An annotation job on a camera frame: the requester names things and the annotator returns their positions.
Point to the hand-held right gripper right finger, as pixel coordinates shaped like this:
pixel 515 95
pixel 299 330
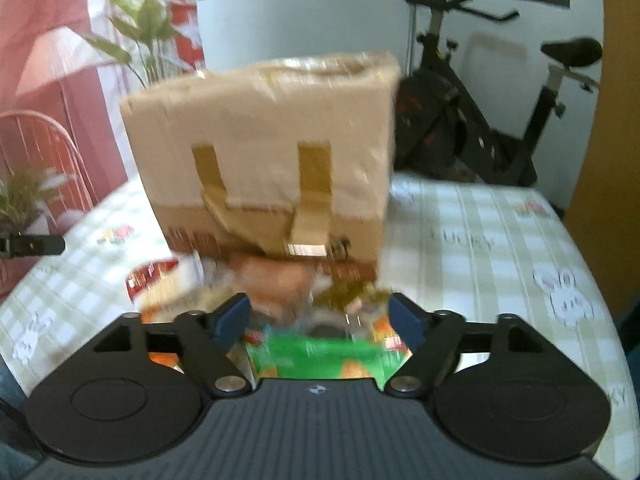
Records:
pixel 405 321

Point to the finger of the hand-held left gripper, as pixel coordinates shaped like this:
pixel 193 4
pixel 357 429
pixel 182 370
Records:
pixel 35 245

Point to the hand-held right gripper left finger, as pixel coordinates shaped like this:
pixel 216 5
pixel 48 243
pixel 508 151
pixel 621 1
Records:
pixel 232 321

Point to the taped cardboard box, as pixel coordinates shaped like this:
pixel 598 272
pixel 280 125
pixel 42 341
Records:
pixel 260 135

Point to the dried grass plant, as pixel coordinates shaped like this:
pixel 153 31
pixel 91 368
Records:
pixel 25 200

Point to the brown bread packet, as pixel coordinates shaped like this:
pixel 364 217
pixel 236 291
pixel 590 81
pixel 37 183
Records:
pixel 275 280

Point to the olive snack packet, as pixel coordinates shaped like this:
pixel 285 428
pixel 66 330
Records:
pixel 345 294

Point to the green snack packet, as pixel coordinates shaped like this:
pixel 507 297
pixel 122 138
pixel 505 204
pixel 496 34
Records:
pixel 310 356

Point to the red snack packet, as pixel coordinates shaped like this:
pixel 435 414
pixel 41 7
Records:
pixel 146 277

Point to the black exercise bike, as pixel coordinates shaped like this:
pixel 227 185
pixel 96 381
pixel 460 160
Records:
pixel 450 125

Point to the green leafy plant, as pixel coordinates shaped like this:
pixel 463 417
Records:
pixel 150 20

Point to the red white patterned curtain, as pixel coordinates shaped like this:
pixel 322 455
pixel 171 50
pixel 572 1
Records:
pixel 182 35

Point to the orange wooden wardrobe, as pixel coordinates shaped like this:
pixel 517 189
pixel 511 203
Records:
pixel 610 135

